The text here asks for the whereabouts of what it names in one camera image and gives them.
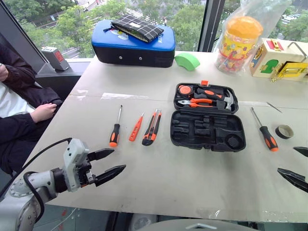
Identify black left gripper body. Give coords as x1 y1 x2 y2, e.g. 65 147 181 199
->
76 154 97 188

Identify green curved foam block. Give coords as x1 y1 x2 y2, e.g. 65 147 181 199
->
174 52 201 72

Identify person's left hand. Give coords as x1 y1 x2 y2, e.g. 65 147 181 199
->
0 63 9 82

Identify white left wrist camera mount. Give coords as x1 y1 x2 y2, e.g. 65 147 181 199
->
63 138 92 193

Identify orange voltage tester pen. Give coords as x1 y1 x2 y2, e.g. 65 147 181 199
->
128 112 145 142

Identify person's right hand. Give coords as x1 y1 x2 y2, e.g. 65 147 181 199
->
29 103 58 124

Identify blue and black padded case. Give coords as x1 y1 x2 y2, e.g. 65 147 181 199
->
91 19 176 69

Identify claw hammer orange black grip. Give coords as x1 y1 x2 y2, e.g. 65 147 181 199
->
195 87 235 112

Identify black plastic tool case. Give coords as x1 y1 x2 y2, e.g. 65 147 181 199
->
170 80 247 153

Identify orange black tape measure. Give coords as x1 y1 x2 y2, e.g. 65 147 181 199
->
178 84 193 96

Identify grey device with red label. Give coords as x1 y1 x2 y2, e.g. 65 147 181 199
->
40 46 71 71

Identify orange handled pliers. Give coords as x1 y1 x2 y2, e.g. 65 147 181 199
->
178 98 215 108

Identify wooden latch toy box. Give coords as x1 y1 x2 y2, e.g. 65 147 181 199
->
249 38 308 84

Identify seated person's body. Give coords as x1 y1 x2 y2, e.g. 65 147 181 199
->
0 42 64 176

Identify person's left arm black sleeve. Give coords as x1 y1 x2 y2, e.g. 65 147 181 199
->
0 42 64 108

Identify long screwdriver orange black handle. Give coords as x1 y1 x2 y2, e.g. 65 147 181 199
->
250 107 279 152

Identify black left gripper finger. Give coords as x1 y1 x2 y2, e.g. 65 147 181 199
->
87 148 115 162
94 164 127 187

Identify orange black utility knife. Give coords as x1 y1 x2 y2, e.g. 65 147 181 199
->
141 108 162 146

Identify clear plastic bag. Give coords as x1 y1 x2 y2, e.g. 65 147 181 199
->
213 0 293 77

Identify black electrical tape roll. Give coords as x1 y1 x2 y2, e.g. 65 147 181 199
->
275 124 295 140

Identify dark window frame post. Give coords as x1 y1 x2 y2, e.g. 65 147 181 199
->
197 0 226 52

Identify toy jar with orange lid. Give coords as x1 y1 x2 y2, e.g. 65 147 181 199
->
215 16 264 74

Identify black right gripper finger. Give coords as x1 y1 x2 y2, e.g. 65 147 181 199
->
277 167 308 193
293 146 308 158

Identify dark slanted window frame beam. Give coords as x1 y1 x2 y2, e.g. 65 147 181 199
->
0 1 50 74

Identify black checked fabric pouch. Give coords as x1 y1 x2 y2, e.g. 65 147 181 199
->
103 14 165 43

